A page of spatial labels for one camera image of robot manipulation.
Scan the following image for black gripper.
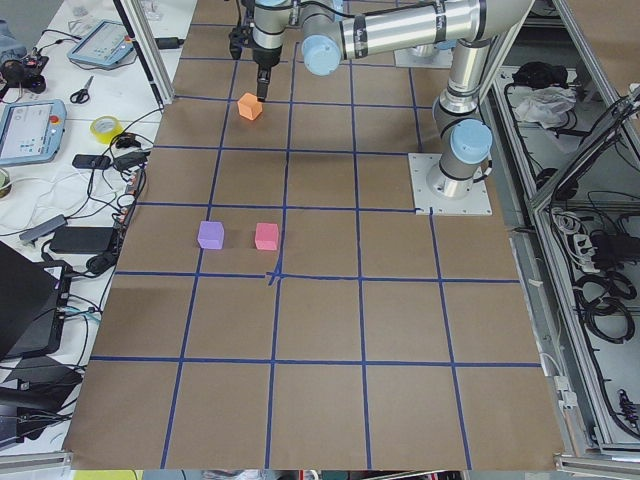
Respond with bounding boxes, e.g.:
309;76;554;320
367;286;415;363
249;0;289;103

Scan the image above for orange foam cube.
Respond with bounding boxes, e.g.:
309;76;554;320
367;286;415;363
237;92;263;121

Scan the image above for upper blue teach pendant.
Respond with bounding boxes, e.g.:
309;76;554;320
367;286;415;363
67;20;134;70

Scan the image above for blue teach pendant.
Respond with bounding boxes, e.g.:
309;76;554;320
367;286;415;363
1;99;67;167
67;20;134;70

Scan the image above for pink foam cube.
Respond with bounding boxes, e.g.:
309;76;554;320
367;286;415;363
254;222;279;251

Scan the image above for purple foam cube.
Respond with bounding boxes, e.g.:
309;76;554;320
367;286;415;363
197;221;225;250

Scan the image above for yellow tape roll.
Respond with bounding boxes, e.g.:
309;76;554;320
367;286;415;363
90;115;124;145

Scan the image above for lower blue teach pendant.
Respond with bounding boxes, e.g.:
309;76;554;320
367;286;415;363
1;99;67;167

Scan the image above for black power adapter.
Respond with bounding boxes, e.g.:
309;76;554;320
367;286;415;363
50;226;114;254

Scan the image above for white crumpled cloth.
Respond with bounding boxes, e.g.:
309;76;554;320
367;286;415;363
514;86;576;129

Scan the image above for black laptop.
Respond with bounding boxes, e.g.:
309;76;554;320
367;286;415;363
1;244;71;361

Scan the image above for aluminium frame post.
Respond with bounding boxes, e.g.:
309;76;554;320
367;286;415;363
113;0;174;109

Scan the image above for black handled scissors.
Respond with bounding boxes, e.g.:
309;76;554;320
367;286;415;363
69;76;94;105

